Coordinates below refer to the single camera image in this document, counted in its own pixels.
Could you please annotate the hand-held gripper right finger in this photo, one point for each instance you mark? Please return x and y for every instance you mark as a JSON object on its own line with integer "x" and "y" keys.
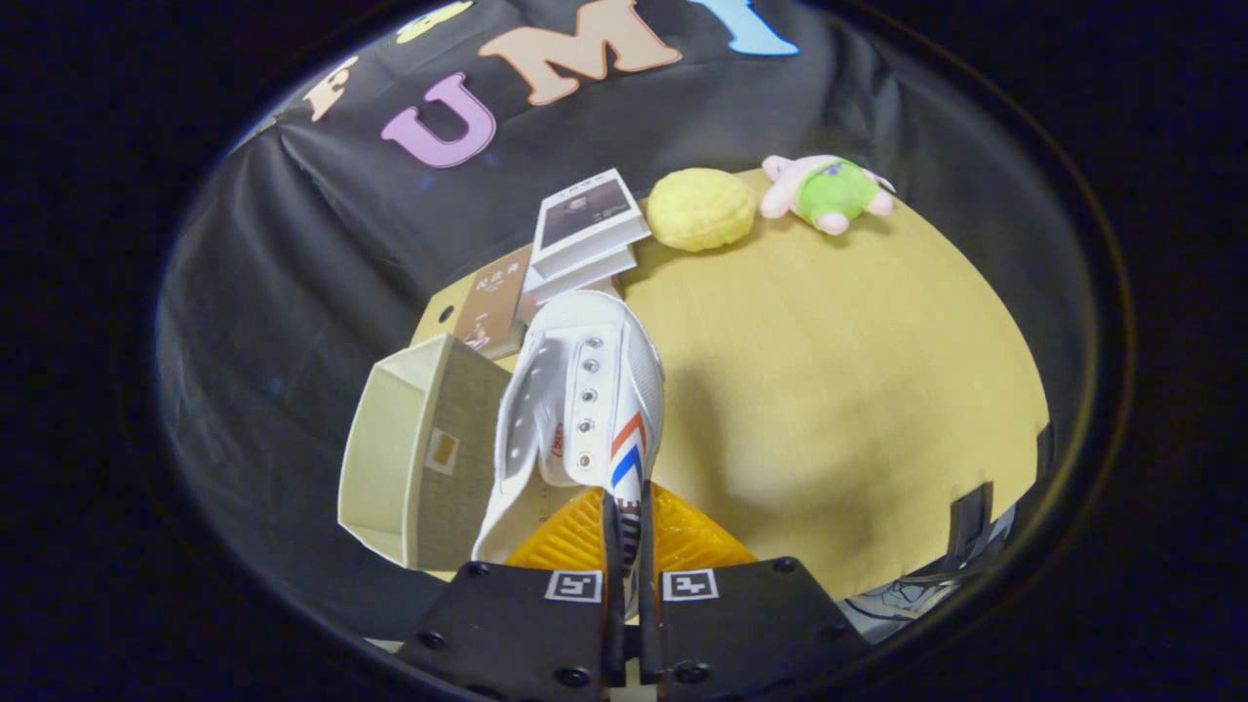
{"x": 648, "y": 634}

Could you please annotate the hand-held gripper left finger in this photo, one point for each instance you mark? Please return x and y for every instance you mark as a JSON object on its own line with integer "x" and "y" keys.
{"x": 613, "y": 624}

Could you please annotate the grey fabric storage box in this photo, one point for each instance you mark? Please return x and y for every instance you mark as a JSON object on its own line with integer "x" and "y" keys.
{"x": 390, "y": 448}

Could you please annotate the white striped canvas shoe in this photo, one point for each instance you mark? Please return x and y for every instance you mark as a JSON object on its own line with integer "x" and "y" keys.
{"x": 595, "y": 331}

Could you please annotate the brown cover book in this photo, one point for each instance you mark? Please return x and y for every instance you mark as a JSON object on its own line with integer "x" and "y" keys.
{"x": 492, "y": 302}

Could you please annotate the thick white book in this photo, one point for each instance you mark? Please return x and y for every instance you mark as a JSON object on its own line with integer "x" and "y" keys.
{"x": 575, "y": 280}

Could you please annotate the white book with portrait cover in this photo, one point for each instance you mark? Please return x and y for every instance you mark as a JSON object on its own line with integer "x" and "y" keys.
{"x": 590, "y": 210}

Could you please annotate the yellow plush cushion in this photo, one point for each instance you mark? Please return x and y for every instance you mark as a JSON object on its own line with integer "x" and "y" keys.
{"x": 702, "y": 210}

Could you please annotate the pink plush toy green shirt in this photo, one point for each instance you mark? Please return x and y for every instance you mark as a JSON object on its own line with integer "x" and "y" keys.
{"x": 829, "y": 195}

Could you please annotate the black backdrop cloth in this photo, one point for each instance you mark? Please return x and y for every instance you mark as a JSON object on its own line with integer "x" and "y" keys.
{"x": 273, "y": 292}

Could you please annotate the black flat bracket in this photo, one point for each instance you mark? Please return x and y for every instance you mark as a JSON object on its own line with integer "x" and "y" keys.
{"x": 972, "y": 522}

